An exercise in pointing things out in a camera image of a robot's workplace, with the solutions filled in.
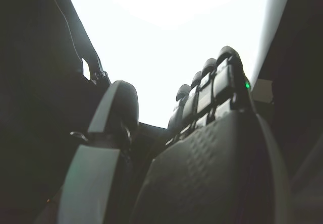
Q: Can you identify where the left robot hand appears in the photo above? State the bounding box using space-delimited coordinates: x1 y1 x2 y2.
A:
57 45 293 224

